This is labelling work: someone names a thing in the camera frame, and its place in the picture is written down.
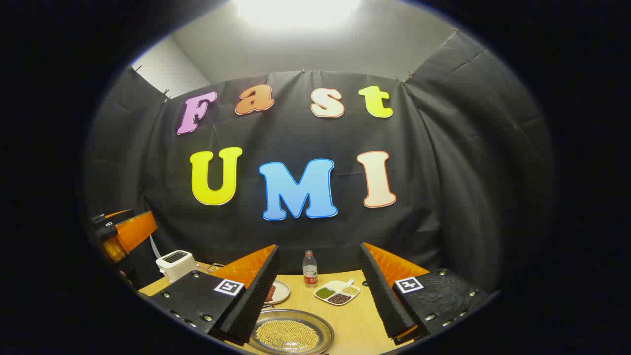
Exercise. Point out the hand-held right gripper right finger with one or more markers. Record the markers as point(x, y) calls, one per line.
point(382, 296)

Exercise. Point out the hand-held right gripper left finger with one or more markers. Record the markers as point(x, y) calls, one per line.
point(256, 296)

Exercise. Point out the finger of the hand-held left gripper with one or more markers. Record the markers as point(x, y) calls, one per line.
point(133, 231)
point(116, 215)

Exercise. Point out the brown meat steak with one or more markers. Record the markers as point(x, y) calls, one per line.
point(271, 294)

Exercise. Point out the white round plate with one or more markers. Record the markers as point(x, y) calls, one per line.
point(282, 292)

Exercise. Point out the small heap of pale beans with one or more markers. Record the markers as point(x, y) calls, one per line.
point(350, 290)

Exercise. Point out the white divided dish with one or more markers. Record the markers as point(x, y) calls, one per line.
point(345, 285)

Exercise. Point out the heap of dark red beans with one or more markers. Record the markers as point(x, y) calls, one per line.
point(339, 298)

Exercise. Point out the pile of yellow soybeans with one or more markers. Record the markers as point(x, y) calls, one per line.
point(283, 335)

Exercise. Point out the white toaster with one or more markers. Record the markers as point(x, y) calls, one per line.
point(175, 266)

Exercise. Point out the heap of green mung beans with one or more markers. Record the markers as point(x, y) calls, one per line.
point(325, 293)

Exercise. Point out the clear plastic water bottle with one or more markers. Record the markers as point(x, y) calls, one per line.
point(310, 271)

